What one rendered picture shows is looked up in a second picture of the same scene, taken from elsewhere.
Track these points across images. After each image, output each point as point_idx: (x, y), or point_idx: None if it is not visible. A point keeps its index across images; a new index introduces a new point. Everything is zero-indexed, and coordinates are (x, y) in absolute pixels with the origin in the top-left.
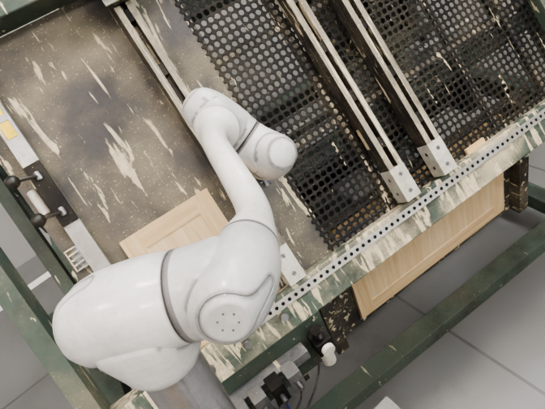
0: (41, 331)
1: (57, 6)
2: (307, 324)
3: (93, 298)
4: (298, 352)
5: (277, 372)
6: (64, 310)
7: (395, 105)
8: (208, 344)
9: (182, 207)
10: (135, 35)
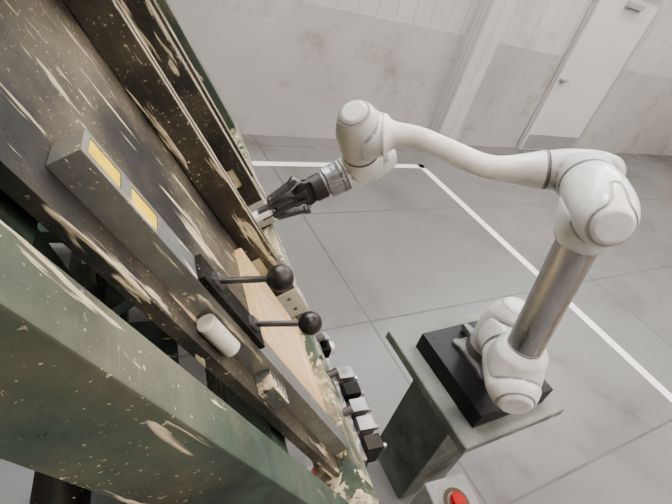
0: (342, 501)
1: None
2: None
3: (629, 184)
4: (327, 363)
5: (338, 385)
6: (634, 199)
7: None
8: (329, 395)
9: (249, 275)
10: (138, 39)
